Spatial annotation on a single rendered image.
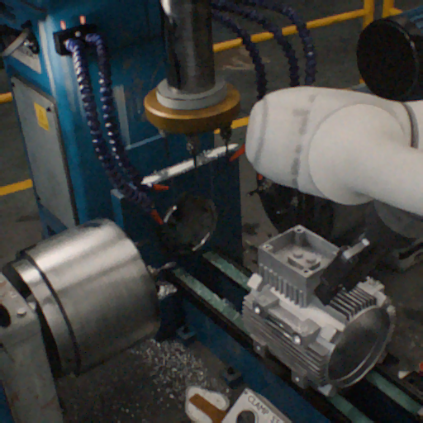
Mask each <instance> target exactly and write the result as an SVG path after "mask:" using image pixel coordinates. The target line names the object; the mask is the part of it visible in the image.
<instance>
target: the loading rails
mask: <svg viewBox="0 0 423 423"><path fill-rule="evenodd" d="M208 254H209V253H208ZM208 254H204V255H206V256H204V255H203V256H202V265H203V276H204V287H203V285H201V284H200V283H199V282H198V281H197V280H194V277H192V276H191V275H190V274H188V273H187V272H186V271H185V270H184V269H181V268H180V267H179V268H180V269H179V268H178V269H179V271H181V270H182V274H181V272H177V270H178V269H174V270H172V271H171V270H168V269H165V271H164V276H165V281H166V282H167V283H171V285H172V284H173V287H174V288H176V289H177V290H178V301H179V310H180V317H181V327H179V328H178V329H177V330H175V331H174V332H175V337H176V338H177V339H178V340H179V341H180V342H181V343H182V344H183V345H188V344H190V343H191V342H193V341H194V340H199V341H200V342H201V343H203V344H204V345H205V347H206V348H207V349H208V350H209V351H211V352H212V353H213V354H214V355H215V356H216V357H217V358H219V359H220V361H221V362H222V363H224V364H225V365H226V366H227V367H225V368H223V369H221V370H219V378H220V379H221V380H222V381H224V382H225V383H226V385H227V386H228V387H229V388H232V387H234V386H235V385H238V383H240V382H242V381H244V382H246V383H247V385H248V386H249V387H251V388H252V389H253V390H255V391H256V392H257V393H258V394H259V395H261V397H264V398H265V399H266V400H268V401H269V402H270V403H271V404H272V405H273V406H275V407H277V409H278V410H279V411H280V412H281V413H282V414H283V415H285V416H286V417H287V418H288V419H289V420H290V421H291V422H292V423H423V394H422V393H420V392H418V391H417V390H416V389H415V388H414V387H413V386H412V385H411V384H408V383H406V382H405V381H404V380H402V379H401V378H400V377H398V376H397V375H396V374H395V373H393V372H392V371H390V370H389V369H388V368H385V367H383V365H382V364H380V363H375V364H374V365H373V367H372V368H371V373H370V374H369V373H368V376H367V377H364V381H361V379H360V384H357V387H355V386H354V388H353V389H352V388H350V389H349V391H347V390H346V392H343V394H342V395H341V394H340V392H336V393H335V395H334V397H327V396H325V395H324V393H322V392H318V391H317V390H316V389H315V388H313V387H311V386H308V387H306V388H305V389H303V388H301V387H299V386H298V385H296V383H295V382H294V381H293V380H292V369H291V368H290V367H288V366H287V365H286V364H284V363H283V362H281V361H280V360H279V359H278V358H277V357H275V356H274V355H273V354H270V355H268V356H267V357H262V356H261V355H260V354H258V353H257V352H256V351H255V350H254V339H253V338H252V337H251V336H250V334H251V332H248V331H247V330H246V329H245V328H246V327H244V324H243V322H244V321H243V319H242V318H243V316H242V314H244V313H243V312H242V311H243V310H244V309H243V308H242V307H243V305H244V303H243V302H244V301H245V299H244V297H246V296H248V295H249V294H251V292H252V289H253V288H252V289H250V288H251V287H250V288H249V286H248V285H247V284H248V283H247V282H248V280H250V278H251V277H252V276H253V275H254V272H253V271H252V270H249V269H248V268H246V267H245V265H243V264H242V263H241V262H240V261H238V260H236V259H234V258H233V257H231V256H230V255H229V254H227V253H226V252H225V251H224V250H222V249H221V248H219V247H218V246H217V245H215V246H213V251H212V252H211V253H210V254H209V255H208ZM216 254H217V256H215V255H216ZM211 255H212V257H213V258H214V259H213V258H208V257H211ZM213 255H214V256H215V257H214V256H213ZM212 259H213V260H215V261H217V260H218V259H219V260H220V261H219V260H218V261H217V262H215V263H214V261H213V263H212ZM226 259H227V260H226ZM219 263H220V264H221V267H220V264H219ZM224 263H225V265H223V264H224ZM231 264H233V267H234V271H233V268H232V265H231ZM230 265H231V266H230ZM221 269H222V270H225V271H226V272H225V271H221ZM229 269H230V271H228V270H229ZM238 270H239V271H238ZM242 270H243V273H242V274H243V275H241V274H240V272H242ZM174 271H175V272H174ZM173 272H174V273H173ZM227 272H228V273H227ZM176 274H177V275H176ZM183 275H184V277H183ZM180 276H182V277H183V278H182V277H181V278H180ZM190 276H191V277H192V278H191V277H190ZM236 276H240V277H236ZM243 276H245V281H244V282H243V278H242V277H243ZM233 277H234V278H235V279H236V280H234V278H233ZM181 279H182V280H181ZM183 279H184V280H183ZM187 280H190V283H189V284H190V285H189V284H188V285H189V286H188V285H187V282H189V281H187ZM238 280H241V282H242V284H244V286H245V285H246V286H247V287H246V286H245V287H243V286H242V284H241V282H240V281H239V282H238ZM194 283H195V284H194ZM193 284H194V285H193ZM197 284H198V285H201V287H200V286H198V285H197ZM205 286H206V287H205ZM195 287H197V288H196V289H194V288H195ZM198 288H199V290H200V294H198V293H199V290H198ZM203 289H204V290H203ZM209 289H211V290H209ZM209 291H210V292H209ZM206 293H207V295H206ZM213 294H214V295H216V297H218V298H217V299H218V300H219V301H218V300H217V299H215V298H216V297H215V296H214V295H213ZM212 296H213V297H212ZM209 298H211V299H209ZM213 298H214V299H215V300H214V299H213ZM225 298H226V299H225ZM207 299H208V300H207ZM212 299H213V301H214V302H213V303H212ZM224 300H225V301H224ZM227 301H228V302H229V306H227ZM224 303H225V305H224ZM213 305H214V306H216V307H214V306H213ZM220 306H221V309H220V310H219V308H218V307H220ZM225 308H226V309H225ZM224 309H225V310H224ZM229 309H230V310H231V311H230V310H229ZM223 310H224V311H223ZM231 312H233V313H232V314H230V313H231ZM238 312H239V314H238ZM224 313H226V314H225V315H224ZM228 313H229V315H228V317H227V314H228ZM236 314H238V316H236ZM235 316H236V318H235ZM233 317H234V319H233Z"/></svg>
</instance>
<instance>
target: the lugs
mask: <svg viewBox="0 0 423 423"><path fill-rule="evenodd" d="M247 285H248V286H249V287H252V288H253V289H254V290H256V291H258V292H261V290H262V289H263V288H264V286H265V285H266V283H265V278H262V277H260V276H259V275H258V274H256V273H254V275H253V276H252V278H251V280H249V282H248V284H247ZM374 296H375V297H376V298H377V304H378V305H379V306H381V307H382V308H384V309H386V310H387V309H388V307H389V305H390V304H392V299H391V298H389V297H387V296H385V295H384V294H382V293H380V292H376V293H375V295H374ZM341 334H342V332H340V330H338V329H337V328H336V327H334V326H333V325H331V324H327V323H326V324H325V326H324V328H323V329H322V331H321V333H320V337H321V338H322V339H323V340H325V341H327V342H330V343H331V344H332V345H334V344H335V342H336V341H337V339H338V337H339V336H340V335H341ZM386 354H387V351H385V350H383V352H382V353H381V356H380V358H379V359H378V361H377V363H381V362H382V361H383V359H384V358H385V356H386ZM318 390H320V391H321V392H322V393H324V395H325V396H327V397H334V395H335V393H336V392H337V390H339V389H338V388H337V387H333V386H331V385H330V384H329V385H327V386H324V387H323V388H320V387H318Z"/></svg>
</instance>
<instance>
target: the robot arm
mask: <svg viewBox="0 0 423 423"><path fill-rule="evenodd" d="M245 153H246V156H247V159H248V161H249V162H251V163H252V164H253V166H254V170H256V171H257V172H258V173H260V174H261V175H263V176H265V177H266V178H269V179H271V180H273V181H274V182H276V183H278V184H281V185H283V186H287V187H292V188H298V190H299V191H301V192H305V193H310V194H313V195H317V196H321V197H324V198H326V199H330V200H333V201H335V202H338V203H342V204H348V205H357V204H362V203H366V202H371V201H373V202H372V203H371V204H370V205H369V207H367V209H366V212H365V215H364V220H365V228H363V229H362V230H361V231H360V233H359V236H358V237H357V239H356V240H355V241H354V242H353V243H352V244H351V245H350V247H349V246H347V245H342V246H341V247H340V249H339V252H338V254H337V255H336V256H335V258H334V259H333V260H332V262H331V263H330V264H328V267H327V268H326V269H324V270H323V271H324V272H323V273H322V274H321V276H320V280H321V282H320V283H319V285H318V286H317V287H315V288H314V290H313V292H314V294H315V295H316V296H317V297H318V298H319V300H320V301H321V303H322V304H323V306H324V307H326V306H327V304H328V303H330V302H331V301H332V300H333V299H334V298H335V296H336V295H337V294H338V293H339V292H340V290H341V289H343V288H345V289H346V291H347V293H349V292H351V290H352V289H353V288H355V287H356V286H357V285H358V284H359V283H360V282H361V281H362V279H363V278H364V276H365V275H366V274H367V273H369V272H370V269H371V270H372V271H373V272H375V271H377V270H378V269H379V267H378V266H377V262H378V261H384V260H385V258H386V257H387V256H388V255H389V254H390V253H391V252H392V251H393V250H394V249H405V248H407V247H409V246H411V245H412V244H414V242H415V241H417V240H418V239H419V238H422V236H423V101H418V102H394V101H388V100H385V99H382V98H380V97H375V96H372V95H368V94H364V93H360V92H354V91H347V90H341V89H333V88H316V87H295V88H285V89H281V91H277V92H274V93H270V94H268V95H266V96H265V97H264V98H262V99H261V100H260V101H258V103H257V104H255V106H254V108H253V110H252V112H251V115H250V118H249V123H248V127H247V134H246V143H245ZM369 268H370V269H369Z"/></svg>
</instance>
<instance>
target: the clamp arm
mask: <svg viewBox="0 0 423 423"><path fill-rule="evenodd" d="M297 225H298V226H301V227H303V228H305V229H307V230H309V231H310V232H312V233H314V195H313V194H310V193H305V192H301V191H299V190H298V189H297Z"/></svg>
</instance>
